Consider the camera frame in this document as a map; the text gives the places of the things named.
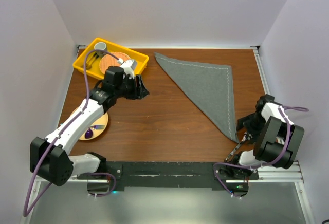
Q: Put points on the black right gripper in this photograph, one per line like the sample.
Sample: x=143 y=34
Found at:
x=247 y=120

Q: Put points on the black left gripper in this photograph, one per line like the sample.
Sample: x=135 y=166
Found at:
x=139 y=91

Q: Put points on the silver metal spoon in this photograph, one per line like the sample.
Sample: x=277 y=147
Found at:
x=233 y=151

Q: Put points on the grey cloth napkin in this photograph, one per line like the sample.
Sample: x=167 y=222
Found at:
x=208 y=86

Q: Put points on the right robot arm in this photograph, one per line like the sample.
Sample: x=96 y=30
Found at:
x=275 y=137

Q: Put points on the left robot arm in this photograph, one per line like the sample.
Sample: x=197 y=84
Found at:
x=49 y=157

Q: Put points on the woven wicker plate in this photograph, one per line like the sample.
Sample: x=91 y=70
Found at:
x=109 y=60

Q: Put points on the pale yellow round plate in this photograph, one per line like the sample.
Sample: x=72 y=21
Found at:
x=103 y=120

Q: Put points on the dark cutlery in tray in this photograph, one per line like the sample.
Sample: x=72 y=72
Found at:
x=89 y=63

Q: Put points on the white ceramic cup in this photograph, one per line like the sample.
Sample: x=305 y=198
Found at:
x=100 y=48

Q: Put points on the iridescent fork on plate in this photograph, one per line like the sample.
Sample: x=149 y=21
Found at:
x=97 y=127

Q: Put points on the purple iridescent spoon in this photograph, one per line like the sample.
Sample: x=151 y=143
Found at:
x=88 y=134

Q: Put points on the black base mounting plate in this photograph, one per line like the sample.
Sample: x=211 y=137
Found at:
x=181 y=175

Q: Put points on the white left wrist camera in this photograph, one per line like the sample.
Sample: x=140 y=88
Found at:
x=129 y=67

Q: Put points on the aluminium frame rail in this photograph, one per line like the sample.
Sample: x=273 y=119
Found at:
x=276 y=139

